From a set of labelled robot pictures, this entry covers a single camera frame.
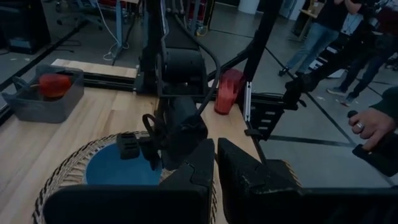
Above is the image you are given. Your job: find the office chair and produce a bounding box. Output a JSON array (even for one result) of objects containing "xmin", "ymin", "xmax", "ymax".
[{"xmin": 55, "ymin": 0, "xmax": 104, "ymax": 31}]

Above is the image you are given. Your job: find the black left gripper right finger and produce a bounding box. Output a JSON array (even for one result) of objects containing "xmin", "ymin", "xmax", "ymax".
[{"xmin": 217, "ymin": 138, "xmax": 398, "ymax": 224}]

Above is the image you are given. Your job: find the person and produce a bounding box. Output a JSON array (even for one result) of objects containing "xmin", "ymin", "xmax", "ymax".
[
  {"xmin": 277, "ymin": 0, "xmax": 364, "ymax": 78},
  {"xmin": 326, "ymin": 0, "xmax": 398, "ymax": 107}
]

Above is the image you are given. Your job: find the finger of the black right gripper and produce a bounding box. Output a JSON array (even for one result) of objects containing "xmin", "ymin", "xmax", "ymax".
[
  {"xmin": 148, "ymin": 147, "xmax": 163, "ymax": 171},
  {"xmin": 116, "ymin": 133, "xmax": 156, "ymax": 160}
]

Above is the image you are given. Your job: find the black hand-held controller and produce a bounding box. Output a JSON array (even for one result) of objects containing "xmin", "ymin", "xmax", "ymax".
[{"xmin": 347, "ymin": 110, "xmax": 398, "ymax": 177}]

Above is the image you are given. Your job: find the white cable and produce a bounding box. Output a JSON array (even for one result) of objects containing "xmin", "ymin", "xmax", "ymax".
[{"xmin": 95, "ymin": 0, "xmax": 130, "ymax": 62}]

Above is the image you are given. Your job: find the grey plastic bin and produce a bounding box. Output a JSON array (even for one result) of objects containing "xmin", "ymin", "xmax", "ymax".
[{"xmin": 1, "ymin": 63, "xmax": 85, "ymax": 124}]

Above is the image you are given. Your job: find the round woven placemat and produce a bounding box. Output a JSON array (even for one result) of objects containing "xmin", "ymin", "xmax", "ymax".
[{"xmin": 32, "ymin": 130, "xmax": 218, "ymax": 224}]

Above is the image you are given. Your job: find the person's forearm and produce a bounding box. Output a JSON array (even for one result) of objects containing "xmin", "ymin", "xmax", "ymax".
[{"xmin": 369, "ymin": 86, "xmax": 398, "ymax": 123}]

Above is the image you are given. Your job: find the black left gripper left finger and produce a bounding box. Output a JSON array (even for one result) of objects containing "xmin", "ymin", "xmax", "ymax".
[{"xmin": 43, "ymin": 138, "xmax": 216, "ymax": 224}]

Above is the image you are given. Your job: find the person's hand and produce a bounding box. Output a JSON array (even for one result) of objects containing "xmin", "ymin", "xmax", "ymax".
[{"xmin": 348, "ymin": 108, "xmax": 397, "ymax": 152}]

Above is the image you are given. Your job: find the blue ceramic bowl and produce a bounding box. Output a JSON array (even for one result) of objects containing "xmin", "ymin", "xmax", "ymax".
[{"xmin": 85, "ymin": 142, "xmax": 163, "ymax": 186}]

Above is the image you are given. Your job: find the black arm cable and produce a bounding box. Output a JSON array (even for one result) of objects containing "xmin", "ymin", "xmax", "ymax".
[{"xmin": 172, "ymin": 14, "xmax": 222, "ymax": 116}]

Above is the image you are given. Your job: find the red apple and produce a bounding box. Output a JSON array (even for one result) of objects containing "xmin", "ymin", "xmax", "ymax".
[{"xmin": 37, "ymin": 73, "xmax": 72, "ymax": 99}]

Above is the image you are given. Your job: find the black equipment box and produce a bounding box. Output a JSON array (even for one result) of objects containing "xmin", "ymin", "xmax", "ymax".
[{"xmin": 0, "ymin": 0, "xmax": 52, "ymax": 55}]

